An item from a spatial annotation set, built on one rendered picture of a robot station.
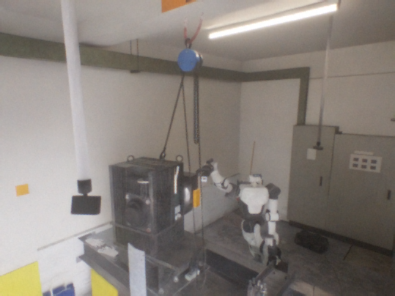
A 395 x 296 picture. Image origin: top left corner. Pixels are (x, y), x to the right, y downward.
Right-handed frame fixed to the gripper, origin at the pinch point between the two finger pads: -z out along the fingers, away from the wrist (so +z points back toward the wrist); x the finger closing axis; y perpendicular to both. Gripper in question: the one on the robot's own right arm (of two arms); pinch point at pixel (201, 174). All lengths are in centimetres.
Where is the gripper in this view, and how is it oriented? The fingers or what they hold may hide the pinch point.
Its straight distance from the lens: 203.4
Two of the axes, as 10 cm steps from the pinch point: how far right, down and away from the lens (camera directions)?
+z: 4.2, -2.1, 8.8
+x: -9.1, -0.4, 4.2
